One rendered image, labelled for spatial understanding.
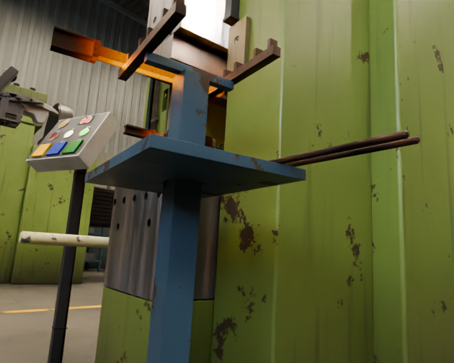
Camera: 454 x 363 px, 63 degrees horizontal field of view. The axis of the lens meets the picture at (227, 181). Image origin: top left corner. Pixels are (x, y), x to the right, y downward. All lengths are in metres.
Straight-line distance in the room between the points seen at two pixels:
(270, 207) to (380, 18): 0.85
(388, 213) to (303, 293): 0.42
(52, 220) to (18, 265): 0.75
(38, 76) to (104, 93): 1.66
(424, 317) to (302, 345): 0.47
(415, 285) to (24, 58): 9.64
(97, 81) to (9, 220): 5.66
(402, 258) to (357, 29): 0.79
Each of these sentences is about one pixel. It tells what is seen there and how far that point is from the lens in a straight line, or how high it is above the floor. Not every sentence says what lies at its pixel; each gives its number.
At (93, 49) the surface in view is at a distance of 0.89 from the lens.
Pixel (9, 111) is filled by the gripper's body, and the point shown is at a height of 0.95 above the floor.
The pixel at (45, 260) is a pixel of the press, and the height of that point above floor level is 0.34.
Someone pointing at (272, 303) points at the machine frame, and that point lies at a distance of 0.97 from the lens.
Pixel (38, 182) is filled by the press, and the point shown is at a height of 1.44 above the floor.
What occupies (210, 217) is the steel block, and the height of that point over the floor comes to 0.72.
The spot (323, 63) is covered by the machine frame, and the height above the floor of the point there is 1.20.
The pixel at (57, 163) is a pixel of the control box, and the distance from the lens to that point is 1.75.
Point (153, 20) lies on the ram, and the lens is 1.65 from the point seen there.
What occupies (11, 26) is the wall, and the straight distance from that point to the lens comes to 10.38.
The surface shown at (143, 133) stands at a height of 1.00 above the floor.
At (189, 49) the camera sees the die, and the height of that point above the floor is 1.33.
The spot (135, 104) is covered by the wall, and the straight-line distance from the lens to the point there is 11.13.
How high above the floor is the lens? 0.61
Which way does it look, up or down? 11 degrees up
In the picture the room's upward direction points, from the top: 3 degrees clockwise
